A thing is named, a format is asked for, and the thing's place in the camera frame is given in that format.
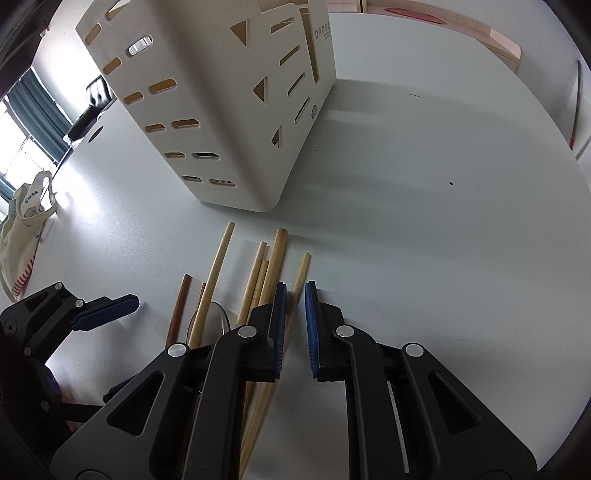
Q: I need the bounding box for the black leather sofa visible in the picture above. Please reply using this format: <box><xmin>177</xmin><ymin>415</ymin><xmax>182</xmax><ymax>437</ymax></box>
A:
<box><xmin>62</xmin><ymin>76</ymin><xmax>116</xmax><ymax>144</ymax></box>

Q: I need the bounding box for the cream slotted utensil holder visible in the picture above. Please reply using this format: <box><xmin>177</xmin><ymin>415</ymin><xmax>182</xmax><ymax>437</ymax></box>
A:
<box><xmin>75</xmin><ymin>0</ymin><xmax>337</xmax><ymax>213</ymax></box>

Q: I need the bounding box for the bright window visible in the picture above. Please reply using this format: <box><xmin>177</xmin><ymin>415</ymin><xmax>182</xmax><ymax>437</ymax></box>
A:
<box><xmin>0</xmin><ymin>99</ymin><xmax>58</xmax><ymax>185</ymax></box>

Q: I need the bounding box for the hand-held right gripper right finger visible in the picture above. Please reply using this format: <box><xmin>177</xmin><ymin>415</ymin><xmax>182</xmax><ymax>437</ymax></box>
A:
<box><xmin>305</xmin><ymin>281</ymin><xmax>539</xmax><ymax>480</ymax></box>

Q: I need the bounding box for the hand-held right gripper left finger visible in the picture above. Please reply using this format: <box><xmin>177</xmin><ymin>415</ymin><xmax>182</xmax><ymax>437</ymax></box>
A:
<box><xmin>50</xmin><ymin>281</ymin><xmax>288</xmax><ymax>480</ymax></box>

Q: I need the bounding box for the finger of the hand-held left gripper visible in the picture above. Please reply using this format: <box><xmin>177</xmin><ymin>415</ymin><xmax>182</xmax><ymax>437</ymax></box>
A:
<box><xmin>41</xmin><ymin>375</ymin><xmax>139</xmax><ymax>423</ymax></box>
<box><xmin>0</xmin><ymin>281</ymin><xmax>140</xmax><ymax>365</ymax></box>

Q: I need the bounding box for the metal spoon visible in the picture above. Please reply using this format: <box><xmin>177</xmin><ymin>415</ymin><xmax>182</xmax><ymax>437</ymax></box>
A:
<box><xmin>186</xmin><ymin>300</ymin><xmax>232</xmax><ymax>348</ymax></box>

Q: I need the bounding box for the teal curtain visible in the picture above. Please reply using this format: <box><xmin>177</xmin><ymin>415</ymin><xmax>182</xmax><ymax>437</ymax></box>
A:
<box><xmin>8</xmin><ymin>68</ymin><xmax>72</xmax><ymax>162</ymax></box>

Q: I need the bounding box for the cream canvas tote bag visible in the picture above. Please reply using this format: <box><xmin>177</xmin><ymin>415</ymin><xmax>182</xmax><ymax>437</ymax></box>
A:
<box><xmin>0</xmin><ymin>171</ymin><xmax>58</xmax><ymax>301</ymax></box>

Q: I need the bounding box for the light wooden bench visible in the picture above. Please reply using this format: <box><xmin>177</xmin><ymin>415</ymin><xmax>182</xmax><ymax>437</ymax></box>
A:
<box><xmin>300</xmin><ymin>0</ymin><xmax>522</xmax><ymax>75</ymax></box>

